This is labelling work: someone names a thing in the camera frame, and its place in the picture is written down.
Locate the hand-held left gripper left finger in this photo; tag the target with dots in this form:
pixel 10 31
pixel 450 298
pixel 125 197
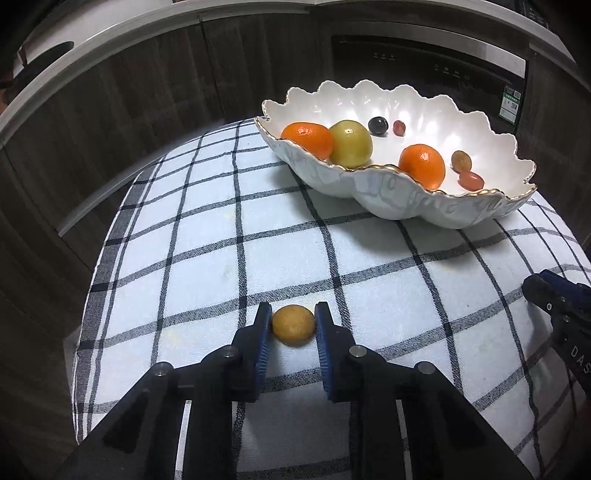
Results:
pixel 264 360

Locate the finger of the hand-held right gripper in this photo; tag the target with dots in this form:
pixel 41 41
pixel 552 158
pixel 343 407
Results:
pixel 545 297
pixel 572 284

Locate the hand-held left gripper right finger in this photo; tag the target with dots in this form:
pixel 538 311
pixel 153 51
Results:
pixel 322 360

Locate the tan longan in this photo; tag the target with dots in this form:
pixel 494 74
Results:
pixel 293 325

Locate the red cherry tomato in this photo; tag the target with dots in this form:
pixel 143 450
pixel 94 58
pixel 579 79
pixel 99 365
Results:
pixel 399 128
pixel 471 180

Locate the small olive brown longan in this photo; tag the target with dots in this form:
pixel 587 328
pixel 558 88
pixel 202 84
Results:
pixel 461 159

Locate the orange mandarin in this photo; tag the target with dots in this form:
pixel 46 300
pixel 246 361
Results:
pixel 308 138
pixel 422 166

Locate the white scalloped bowl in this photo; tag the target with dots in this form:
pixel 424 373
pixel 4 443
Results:
pixel 429 124

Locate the dark purple grape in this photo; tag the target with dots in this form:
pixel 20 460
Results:
pixel 377 125

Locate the blue checked white cloth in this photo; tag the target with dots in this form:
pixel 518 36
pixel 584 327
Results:
pixel 207 240

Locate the green sticker label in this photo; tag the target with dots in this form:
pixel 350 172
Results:
pixel 511 104

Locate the dark wood base cabinets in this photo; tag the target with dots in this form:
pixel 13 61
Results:
pixel 161 115

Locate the black built-in dishwasher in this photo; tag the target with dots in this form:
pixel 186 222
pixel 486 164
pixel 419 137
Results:
pixel 415 60

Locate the white kitchen countertop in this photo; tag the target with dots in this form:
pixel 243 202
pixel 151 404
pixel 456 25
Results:
pixel 115 46

